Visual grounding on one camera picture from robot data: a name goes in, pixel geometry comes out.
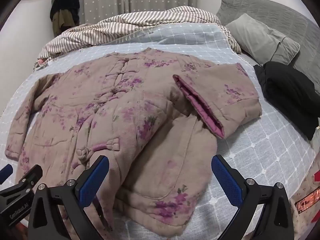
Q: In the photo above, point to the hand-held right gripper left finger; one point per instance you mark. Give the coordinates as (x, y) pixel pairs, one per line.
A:
(93, 180)

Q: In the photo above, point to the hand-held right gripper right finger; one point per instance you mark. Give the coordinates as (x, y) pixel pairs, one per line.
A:
(226, 180)

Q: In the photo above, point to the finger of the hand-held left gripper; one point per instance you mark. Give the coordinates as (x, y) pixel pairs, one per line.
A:
(5, 173)
(30, 178)

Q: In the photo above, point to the floral padded jacket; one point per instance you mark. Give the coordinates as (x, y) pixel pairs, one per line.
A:
(130, 110)

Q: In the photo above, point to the dark hanging clothes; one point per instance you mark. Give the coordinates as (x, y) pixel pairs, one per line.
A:
(65, 7)

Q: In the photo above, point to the floral cloth with red label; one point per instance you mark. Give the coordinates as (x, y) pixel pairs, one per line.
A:
(306, 195)

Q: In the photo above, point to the black folded clothing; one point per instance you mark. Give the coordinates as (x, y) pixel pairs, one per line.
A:
(287, 92)

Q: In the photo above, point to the grey pillow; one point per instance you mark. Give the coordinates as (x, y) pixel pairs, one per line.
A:
(260, 38)

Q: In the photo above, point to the striped quilt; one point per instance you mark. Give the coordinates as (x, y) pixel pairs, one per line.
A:
(105, 28)

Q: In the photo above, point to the grey quilted headboard cover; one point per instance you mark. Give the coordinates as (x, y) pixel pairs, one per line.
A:
(275, 12)

